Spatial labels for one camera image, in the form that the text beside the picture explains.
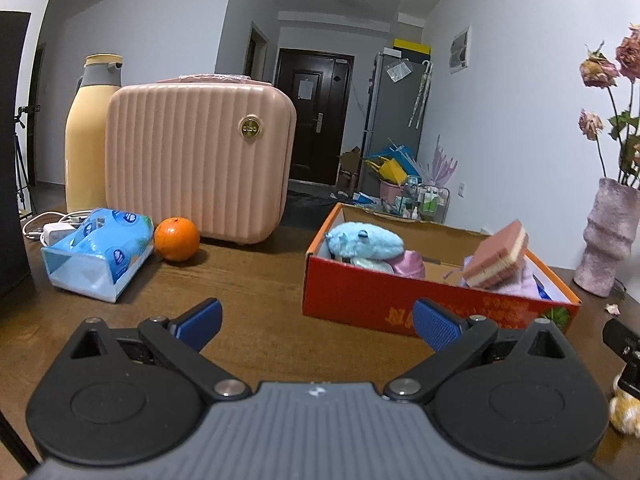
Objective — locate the yellow thermos jug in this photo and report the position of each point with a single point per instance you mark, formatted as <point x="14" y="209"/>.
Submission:
<point x="85" y="150"/>

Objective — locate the purple feather decoration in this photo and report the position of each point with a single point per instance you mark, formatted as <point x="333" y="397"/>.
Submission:
<point x="442" y="162"/>

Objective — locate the dried pink rose bouquet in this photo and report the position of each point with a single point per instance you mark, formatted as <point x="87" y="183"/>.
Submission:
<point x="597" y="70"/>

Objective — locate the orange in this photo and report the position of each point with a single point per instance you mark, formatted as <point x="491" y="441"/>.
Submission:
<point x="176" y="239"/>

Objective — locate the blue plush toy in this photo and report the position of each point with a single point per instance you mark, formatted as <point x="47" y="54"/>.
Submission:
<point x="365" y="242"/>

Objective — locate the pink bucket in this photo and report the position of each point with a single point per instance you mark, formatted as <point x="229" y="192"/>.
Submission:
<point x="391" y="192"/>

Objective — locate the blue tissue pack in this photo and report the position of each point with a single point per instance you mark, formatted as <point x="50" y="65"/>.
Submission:
<point x="100" y="250"/>

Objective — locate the pink sponge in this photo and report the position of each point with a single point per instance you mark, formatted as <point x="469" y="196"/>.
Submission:
<point x="492" y="260"/>

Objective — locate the paper notice on door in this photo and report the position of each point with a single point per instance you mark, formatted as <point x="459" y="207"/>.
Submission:
<point x="305" y="89"/>

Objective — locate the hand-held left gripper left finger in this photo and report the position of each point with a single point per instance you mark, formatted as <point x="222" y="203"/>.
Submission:
<point x="202" y="322"/>

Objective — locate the blue handkerchief tissue box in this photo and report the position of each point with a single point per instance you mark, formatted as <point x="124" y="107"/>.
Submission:
<point x="542" y="290"/>

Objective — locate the pink textured vase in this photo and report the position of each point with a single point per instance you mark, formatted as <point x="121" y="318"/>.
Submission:
<point x="600" y="240"/>

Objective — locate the metal trolley with bottles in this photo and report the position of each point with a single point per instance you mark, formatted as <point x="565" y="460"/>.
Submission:
<point x="425" y="202"/>

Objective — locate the yellow plush toy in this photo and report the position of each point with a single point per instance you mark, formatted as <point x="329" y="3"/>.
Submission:
<point x="625" y="412"/>

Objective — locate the black tripod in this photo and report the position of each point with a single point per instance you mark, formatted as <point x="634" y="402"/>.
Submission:
<point x="19" y="119"/>

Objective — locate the fallen pink petal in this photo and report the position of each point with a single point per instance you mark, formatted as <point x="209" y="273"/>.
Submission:
<point x="613" y="308"/>

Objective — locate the white wall panel box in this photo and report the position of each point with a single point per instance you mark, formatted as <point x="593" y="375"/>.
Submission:
<point x="460" y="49"/>

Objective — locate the open cardboard box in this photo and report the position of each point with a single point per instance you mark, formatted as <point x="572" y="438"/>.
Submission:
<point x="349" y="165"/>

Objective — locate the dark entrance door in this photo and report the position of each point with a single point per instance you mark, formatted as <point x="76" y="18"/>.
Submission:
<point x="310" y="125"/>

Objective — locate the blue and yellow bags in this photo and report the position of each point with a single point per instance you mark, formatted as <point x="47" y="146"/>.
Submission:
<point x="392" y="165"/>

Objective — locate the red cardboard box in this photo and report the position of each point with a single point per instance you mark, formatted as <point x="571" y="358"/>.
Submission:
<point x="350" y="290"/>

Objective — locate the yellow and black box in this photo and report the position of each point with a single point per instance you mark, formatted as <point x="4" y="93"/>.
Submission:
<point x="411" y="46"/>

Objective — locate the plastic wad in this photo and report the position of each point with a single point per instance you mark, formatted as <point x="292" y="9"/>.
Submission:
<point x="367" y="264"/>

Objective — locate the pink ribbed suitcase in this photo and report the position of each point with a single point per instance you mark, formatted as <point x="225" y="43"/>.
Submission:
<point x="200" y="160"/>

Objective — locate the black bag on floor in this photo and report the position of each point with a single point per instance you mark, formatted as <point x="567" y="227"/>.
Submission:
<point x="310" y="207"/>

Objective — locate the grey refrigerator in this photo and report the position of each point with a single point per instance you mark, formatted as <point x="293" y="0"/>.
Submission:
<point x="390" y="120"/>

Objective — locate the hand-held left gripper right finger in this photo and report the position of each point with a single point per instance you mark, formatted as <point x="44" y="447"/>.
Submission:
<point x="437" y="327"/>

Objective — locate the clear folded umbrella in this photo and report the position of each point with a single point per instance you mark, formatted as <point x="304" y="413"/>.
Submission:
<point x="420" y="95"/>

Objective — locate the clear plastic bag on refrigerator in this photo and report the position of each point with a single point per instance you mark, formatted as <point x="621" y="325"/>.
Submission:
<point x="399" y="71"/>

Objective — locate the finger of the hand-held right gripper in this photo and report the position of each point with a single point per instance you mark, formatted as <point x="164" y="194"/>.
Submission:
<point x="631" y="389"/>
<point x="622" y="342"/>

